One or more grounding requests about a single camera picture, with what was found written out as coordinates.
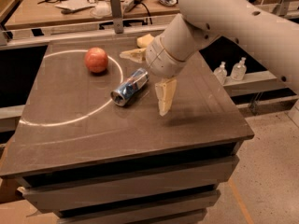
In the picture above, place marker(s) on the brown drawer cabinet table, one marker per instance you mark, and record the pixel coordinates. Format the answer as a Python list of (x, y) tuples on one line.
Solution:
[(78, 155)]

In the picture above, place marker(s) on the wooden background desk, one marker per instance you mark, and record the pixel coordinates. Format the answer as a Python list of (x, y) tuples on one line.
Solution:
[(33, 14)]

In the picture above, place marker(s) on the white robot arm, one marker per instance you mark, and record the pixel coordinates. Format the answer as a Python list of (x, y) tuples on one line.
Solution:
[(270, 39)]

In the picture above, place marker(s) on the left clear sanitizer bottle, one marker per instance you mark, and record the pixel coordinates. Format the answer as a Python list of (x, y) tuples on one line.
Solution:
[(221, 73)]

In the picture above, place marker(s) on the yellow sponge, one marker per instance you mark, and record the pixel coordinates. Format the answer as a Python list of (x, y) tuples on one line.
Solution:
[(144, 41)]

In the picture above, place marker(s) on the clear sanitizer bottle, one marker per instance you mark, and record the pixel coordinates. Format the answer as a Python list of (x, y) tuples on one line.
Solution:
[(239, 70), (221, 73)]

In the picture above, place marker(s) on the right clear sanitizer bottle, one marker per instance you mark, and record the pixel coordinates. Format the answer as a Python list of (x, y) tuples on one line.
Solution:
[(239, 70)]

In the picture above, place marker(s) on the red apple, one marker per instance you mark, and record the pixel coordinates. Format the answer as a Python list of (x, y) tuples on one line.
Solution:
[(96, 60)]

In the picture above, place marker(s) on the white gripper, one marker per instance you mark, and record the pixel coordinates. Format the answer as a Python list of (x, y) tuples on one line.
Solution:
[(159, 61)]

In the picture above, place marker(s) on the redbull can blue silver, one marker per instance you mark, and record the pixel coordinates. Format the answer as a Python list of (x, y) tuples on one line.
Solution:
[(129, 87)]

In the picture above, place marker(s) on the white papers on desk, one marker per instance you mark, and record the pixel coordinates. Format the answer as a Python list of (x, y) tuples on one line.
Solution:
[(74, 4)]

